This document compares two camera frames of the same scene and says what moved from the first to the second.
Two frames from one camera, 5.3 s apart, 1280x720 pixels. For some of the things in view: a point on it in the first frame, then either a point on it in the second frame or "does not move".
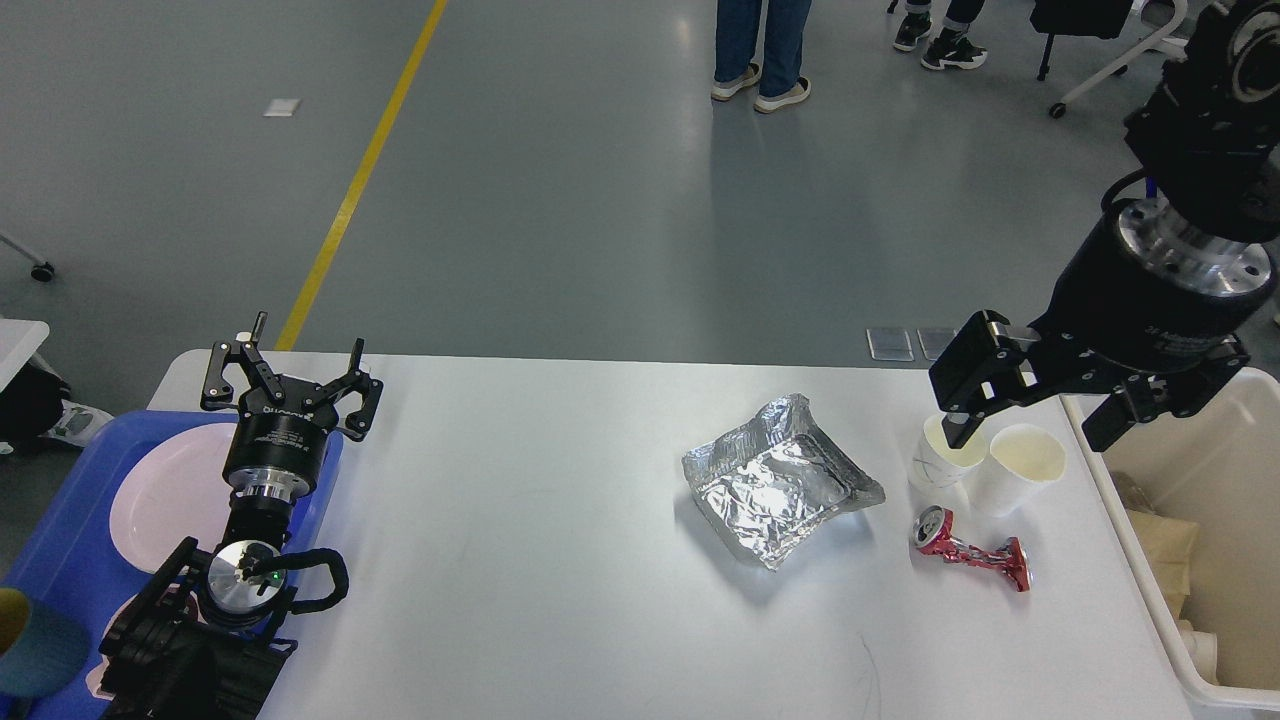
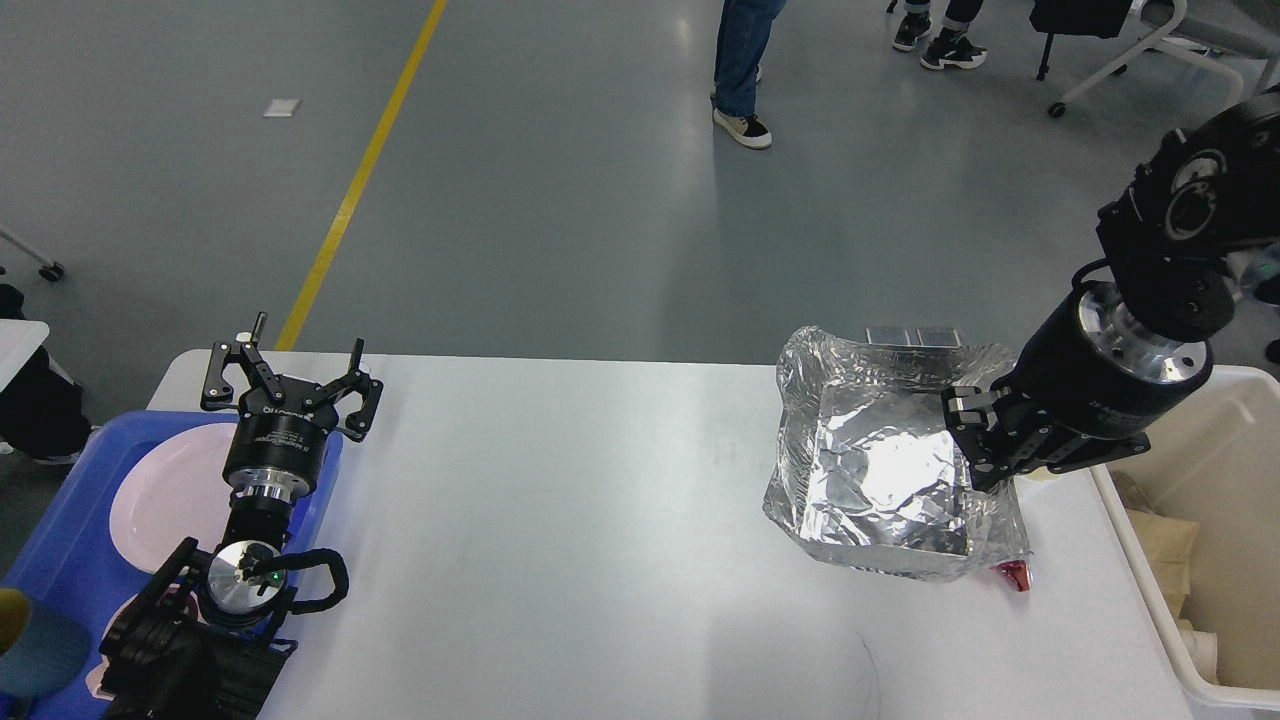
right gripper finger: x=988 y=365 -> x=992 y=441
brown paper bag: x=1168 y=544 does not move
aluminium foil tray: x=776 y=484 -> x=867 y=472
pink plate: x=176 y=491 does not move
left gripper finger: x=219 y=390 does not move
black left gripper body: x=275 y=449 does not move
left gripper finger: x=357 y=423 does not move
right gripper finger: x=1177 y=389 -> x=1094 y=454
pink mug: x=94 y=681 does not move
